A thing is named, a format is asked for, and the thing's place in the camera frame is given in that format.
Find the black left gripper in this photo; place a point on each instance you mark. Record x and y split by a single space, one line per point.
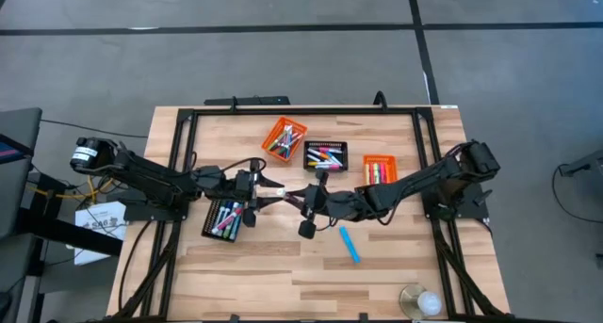
245 186

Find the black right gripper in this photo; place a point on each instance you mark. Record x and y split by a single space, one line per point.
330 203

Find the white marker with red cap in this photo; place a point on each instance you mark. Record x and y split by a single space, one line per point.
281 191

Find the thin pink marker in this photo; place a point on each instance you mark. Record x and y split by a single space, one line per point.
330 166
294 139

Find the orange marker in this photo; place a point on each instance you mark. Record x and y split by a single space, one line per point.
313 152

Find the thin green Expo marker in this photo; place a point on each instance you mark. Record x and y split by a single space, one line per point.
274 143

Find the magenta Expo marker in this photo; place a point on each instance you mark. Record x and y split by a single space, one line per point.
227 221

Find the dark blue Expo marker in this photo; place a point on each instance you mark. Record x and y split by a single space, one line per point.
220 211

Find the thick green Expo marker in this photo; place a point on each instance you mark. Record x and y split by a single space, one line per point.
230 228

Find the thin purple marker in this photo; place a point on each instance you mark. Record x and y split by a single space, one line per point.
285 134

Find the black plastic basket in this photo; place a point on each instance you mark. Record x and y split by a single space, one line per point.
325 144
207 219

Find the orange plastic basket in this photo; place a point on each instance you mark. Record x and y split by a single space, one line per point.
282 121
380 158

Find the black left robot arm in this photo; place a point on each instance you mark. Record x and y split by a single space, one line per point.
151 177

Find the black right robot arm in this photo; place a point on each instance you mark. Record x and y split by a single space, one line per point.
424 174

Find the black bar device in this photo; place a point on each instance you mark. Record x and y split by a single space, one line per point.
247 101

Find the black clamp hook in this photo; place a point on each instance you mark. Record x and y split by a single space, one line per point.
379 95

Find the white round ball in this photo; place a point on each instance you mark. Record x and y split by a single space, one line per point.
429 304

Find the white printed paper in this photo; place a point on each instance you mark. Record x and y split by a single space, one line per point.
101 224

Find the black metal stand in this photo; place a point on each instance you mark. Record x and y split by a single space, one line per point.
70 231

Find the black metal table frame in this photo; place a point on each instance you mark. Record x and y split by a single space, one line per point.
306 111

